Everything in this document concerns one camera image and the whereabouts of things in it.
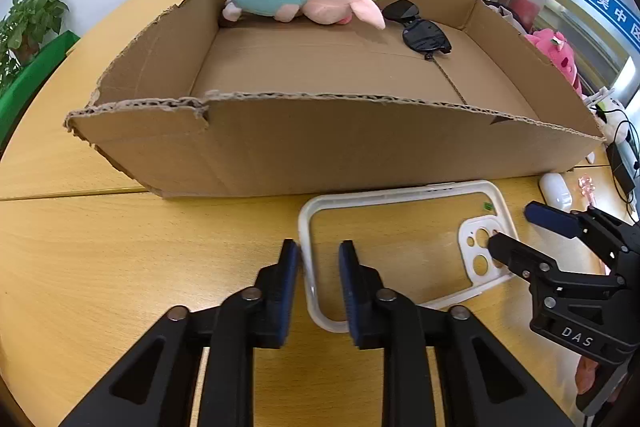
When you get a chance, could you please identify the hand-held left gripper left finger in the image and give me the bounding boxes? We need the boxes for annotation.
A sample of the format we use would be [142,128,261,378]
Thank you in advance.
[60,238,302,427]

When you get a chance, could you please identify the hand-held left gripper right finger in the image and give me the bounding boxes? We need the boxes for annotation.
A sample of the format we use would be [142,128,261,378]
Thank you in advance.
[338,240,576,427]

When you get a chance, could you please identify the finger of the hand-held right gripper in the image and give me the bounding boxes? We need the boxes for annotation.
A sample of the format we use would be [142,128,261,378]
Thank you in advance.
[524,201,640,259]
[487,231,627,298]

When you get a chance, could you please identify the white clear phone case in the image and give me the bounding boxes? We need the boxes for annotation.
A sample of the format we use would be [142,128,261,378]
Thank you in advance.
[298,180,521,334]

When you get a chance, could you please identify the brown cardboard box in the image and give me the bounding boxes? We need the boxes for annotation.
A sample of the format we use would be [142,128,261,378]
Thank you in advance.
[64,0,606,200]

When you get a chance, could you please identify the person's right hand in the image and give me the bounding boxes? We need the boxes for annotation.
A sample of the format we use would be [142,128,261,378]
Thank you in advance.
[575,347,601,396]

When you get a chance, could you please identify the white computer mouse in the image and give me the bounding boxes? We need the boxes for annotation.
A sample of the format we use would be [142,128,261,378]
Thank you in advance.
[539,173,573,211]

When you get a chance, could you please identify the pink clear trinket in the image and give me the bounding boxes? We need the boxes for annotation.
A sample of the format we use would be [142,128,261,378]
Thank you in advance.
[577,177,599,208]

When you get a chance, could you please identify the black power adapter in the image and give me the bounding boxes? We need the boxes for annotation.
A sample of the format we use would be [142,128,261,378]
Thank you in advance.
[606,142,640,195]

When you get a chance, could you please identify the white plush toy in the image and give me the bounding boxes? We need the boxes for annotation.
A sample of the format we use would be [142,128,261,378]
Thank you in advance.
[592,96,631,142]

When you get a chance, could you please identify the clear plastic holder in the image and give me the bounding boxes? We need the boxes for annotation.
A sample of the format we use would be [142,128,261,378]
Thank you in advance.
[582,87,617,108]

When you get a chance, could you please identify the pink plush toy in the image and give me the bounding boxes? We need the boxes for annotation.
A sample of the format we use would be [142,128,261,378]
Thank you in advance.
[525,30,583,95]

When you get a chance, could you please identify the glass partition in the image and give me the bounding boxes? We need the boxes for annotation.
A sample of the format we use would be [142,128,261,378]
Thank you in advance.
[482,0,640,104]

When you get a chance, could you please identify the dark cloth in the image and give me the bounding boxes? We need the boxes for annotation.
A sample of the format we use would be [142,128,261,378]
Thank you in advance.
[481,0,531,36]

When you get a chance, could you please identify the black sunglasses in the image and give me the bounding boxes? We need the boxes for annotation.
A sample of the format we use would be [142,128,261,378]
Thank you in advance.
[381,0,452,61]

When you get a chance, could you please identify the green bin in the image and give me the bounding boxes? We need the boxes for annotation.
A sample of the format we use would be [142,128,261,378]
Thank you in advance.
[0,32,81,114]

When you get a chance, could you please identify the green potted plant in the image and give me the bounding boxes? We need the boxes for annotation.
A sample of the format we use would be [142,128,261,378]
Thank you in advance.
[0,0,70,88]

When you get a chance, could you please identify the black cable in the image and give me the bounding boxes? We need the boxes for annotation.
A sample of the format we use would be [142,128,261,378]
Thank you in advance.
[612,119,640,208]

